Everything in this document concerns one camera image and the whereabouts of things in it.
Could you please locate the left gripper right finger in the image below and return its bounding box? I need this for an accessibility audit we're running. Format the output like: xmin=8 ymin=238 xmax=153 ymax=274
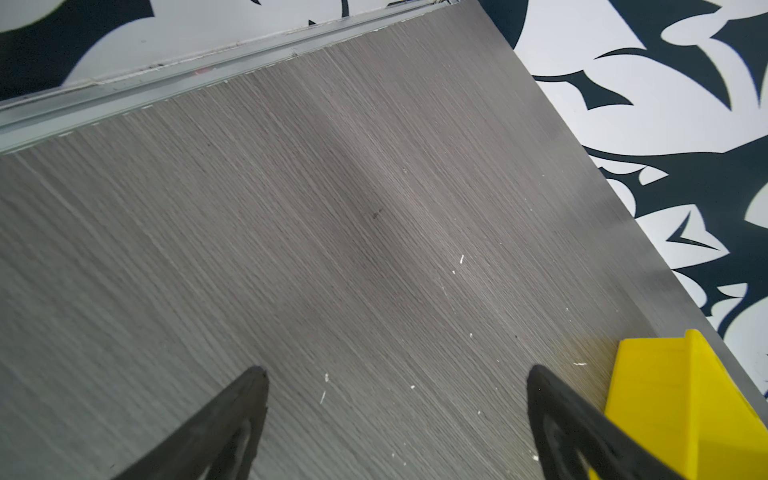
xmin=526 ymin=364 xmax=681 ymax=479

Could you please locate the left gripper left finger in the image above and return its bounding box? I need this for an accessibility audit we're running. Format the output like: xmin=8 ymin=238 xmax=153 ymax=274
xmin=117 ymin=366 xmax=269 ymax=479

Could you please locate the yellow plastic bin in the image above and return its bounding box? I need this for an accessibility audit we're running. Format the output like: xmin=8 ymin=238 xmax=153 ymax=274
xmin=604 ymin=330 xmax=767 ymax=479

